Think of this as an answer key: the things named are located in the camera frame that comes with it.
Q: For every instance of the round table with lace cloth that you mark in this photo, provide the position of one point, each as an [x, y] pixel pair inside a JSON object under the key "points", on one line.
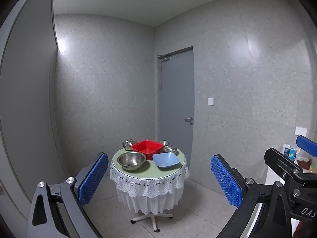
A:
{"points": [[148, 173]]}

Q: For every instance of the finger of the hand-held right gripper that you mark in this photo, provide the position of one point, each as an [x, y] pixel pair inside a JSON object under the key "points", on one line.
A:
{"points": [[308, 146], [279, 161]]}

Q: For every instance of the door closer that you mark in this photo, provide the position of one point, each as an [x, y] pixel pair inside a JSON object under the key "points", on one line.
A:
{"points": [[165, 57]]}

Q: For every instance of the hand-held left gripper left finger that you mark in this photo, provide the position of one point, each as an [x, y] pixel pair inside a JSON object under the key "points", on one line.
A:
{"points": [[92, 176]]}

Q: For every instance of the red square plastic basin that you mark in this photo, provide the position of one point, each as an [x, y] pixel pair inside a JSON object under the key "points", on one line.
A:
{"points": [[146, 147]]}

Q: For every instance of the grey partition panel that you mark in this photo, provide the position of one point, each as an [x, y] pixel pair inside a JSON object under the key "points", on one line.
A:
{"points": [[27, 91]]}

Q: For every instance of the round table white star base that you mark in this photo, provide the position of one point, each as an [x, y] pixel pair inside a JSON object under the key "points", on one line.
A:
{"points": [[149, 218]]}

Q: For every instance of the blue white tissue packet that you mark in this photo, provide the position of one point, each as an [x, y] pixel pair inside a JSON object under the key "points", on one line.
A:
{"points": [[289, 152]]}

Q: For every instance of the blue square plastic plate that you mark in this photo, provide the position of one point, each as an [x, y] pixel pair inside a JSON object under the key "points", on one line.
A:
{"points": [[166, 160]]}

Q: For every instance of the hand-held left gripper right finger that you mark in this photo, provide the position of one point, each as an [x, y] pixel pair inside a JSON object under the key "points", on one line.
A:
{"points": [[226, 178]]}

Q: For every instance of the grey door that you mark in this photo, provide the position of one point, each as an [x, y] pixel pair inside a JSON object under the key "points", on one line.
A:
{"points": [[175, 99]]}

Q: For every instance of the white wall light switch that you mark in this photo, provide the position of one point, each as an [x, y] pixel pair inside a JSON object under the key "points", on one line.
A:
{"points": [[210, 101]]}

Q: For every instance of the white double wall socket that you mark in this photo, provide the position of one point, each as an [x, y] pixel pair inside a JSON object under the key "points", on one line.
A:
{"points": [[301, 131]]}

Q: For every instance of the large steel bowl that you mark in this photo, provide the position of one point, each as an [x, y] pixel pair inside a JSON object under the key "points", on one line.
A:
{"points": [[131, 160]]}

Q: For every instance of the brown object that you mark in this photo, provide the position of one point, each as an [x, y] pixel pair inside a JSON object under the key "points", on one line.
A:
{"points": [[304, 164]]}

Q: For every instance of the small steel bowl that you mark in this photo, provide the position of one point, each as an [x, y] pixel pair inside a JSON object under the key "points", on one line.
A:
{"points": [[170, 149], [128, 144], [164, 143]]}

